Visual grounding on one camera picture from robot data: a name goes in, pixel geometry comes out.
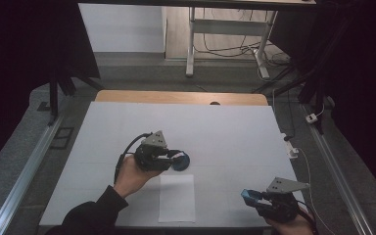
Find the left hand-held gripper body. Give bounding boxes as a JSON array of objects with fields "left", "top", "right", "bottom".
[{"left": 134, "top": 130, "right": 174, "bottom": 172}]

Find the person's left hand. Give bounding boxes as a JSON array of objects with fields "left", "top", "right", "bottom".
[{"left": 113, "top": 154, "right": 165, "bottom": 199}]

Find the tangle of floor cables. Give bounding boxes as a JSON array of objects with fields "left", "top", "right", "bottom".
[{"left": 194, "top": 8, "right": 292, "bottom": 68}]

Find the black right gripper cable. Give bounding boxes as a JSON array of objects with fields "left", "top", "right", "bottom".
[{"left": 296, "top": 199, "right": 320, "bottom": 235}]

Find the black curtain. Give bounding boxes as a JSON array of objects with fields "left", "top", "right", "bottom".
[
  {"left": 0, "top": 0, "right": 101, "bottom": 179},
  {"left": 268, "top": 0, "right": 376, "bottom": 205}
]

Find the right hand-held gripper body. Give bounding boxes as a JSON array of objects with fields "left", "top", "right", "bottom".
[{"left": 258, "top": 176, "right": 310, "bottom": 225}]

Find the thin white cable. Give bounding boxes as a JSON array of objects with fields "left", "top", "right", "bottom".
[{"left": 295, "top": 146, "right": 336, "bottom": 235}]

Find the large white table cover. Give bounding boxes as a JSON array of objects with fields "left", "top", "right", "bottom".
[{"left": 38, "top": 101, "right": 306, "bottom": 228}]

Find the round red ink pad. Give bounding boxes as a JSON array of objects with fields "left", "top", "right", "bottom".
[{"left": 170, "top": 151, "right": 191, "bottom": 172}]

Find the blue stamp cap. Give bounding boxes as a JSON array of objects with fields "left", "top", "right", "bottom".
[{"left": 240, "top": 188, "right": 263, "bottom": 208}]

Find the person's right hand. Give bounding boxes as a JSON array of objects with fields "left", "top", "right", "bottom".
[{"left": 264, "top": 209, "right": 317, "bottom": 235}]

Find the aluminium rail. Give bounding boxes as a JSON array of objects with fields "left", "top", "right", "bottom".
[
  {"left": 302, "top": 104, "right": 375, "bottom": 235},
  {"left": 0, "top": 114, "right": 66, "bottom": 235}
]

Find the white paper sheet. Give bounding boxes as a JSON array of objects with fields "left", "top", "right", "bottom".
[{"left": 158, "top": 173, "right": 197, "bottom": 224}]

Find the black rectangular floor frame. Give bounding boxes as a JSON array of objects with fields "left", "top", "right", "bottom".
[{"left": 49, "top": 126, "right": 75, "bottom": 151}]

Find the black metal stand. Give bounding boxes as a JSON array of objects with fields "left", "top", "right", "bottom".
[
  {"left": 253, "top": 48, "right": 332, "bottom": 135},
  {"left": 36, "top": 62, "right": 106, "bottom": 127}
]

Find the white desk frame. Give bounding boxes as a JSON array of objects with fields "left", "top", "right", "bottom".
[{"left": 185, "top": 6, "right": 279, "bottom": 80}]

